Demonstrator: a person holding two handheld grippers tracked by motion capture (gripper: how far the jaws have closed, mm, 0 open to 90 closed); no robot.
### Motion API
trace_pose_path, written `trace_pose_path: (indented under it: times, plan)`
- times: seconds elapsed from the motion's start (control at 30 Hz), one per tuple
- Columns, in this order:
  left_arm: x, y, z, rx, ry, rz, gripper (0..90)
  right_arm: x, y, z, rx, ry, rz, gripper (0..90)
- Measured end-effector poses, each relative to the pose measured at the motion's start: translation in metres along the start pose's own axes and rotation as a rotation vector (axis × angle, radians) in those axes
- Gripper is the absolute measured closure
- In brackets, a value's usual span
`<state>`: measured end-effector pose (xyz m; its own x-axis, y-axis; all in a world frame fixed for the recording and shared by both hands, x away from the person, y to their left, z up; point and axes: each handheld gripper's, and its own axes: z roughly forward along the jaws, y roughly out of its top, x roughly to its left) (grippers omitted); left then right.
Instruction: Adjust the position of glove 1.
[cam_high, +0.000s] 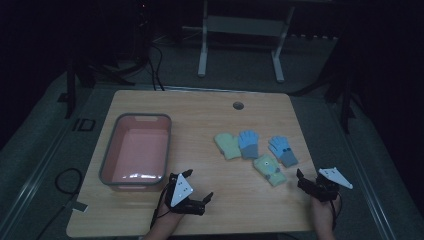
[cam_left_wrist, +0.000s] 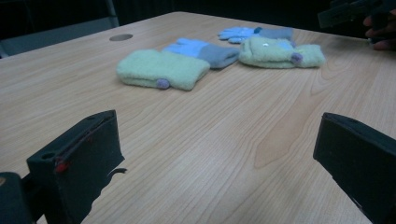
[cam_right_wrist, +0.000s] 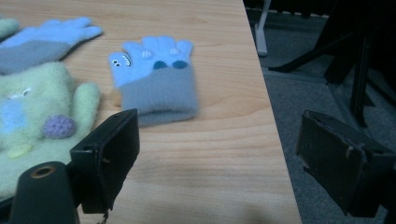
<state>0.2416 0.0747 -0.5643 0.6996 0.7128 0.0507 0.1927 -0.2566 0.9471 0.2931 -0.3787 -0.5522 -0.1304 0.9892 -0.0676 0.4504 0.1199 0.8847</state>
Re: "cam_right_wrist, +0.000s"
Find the black metal stand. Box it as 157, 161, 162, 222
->
268, 0, 396, 129

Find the plain blue and grey glove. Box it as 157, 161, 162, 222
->
0, 17, 104, 76

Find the green glove with purple patch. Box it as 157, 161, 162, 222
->
0, 61, 103, 202

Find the white metal stand leg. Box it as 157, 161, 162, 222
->
254, 0, 273, 58

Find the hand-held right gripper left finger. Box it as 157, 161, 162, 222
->
69, 108, 140, 216

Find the blue glove with face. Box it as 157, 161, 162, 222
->
107, 35, 200, 128

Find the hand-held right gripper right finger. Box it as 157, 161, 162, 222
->
295, 110, 396, 218

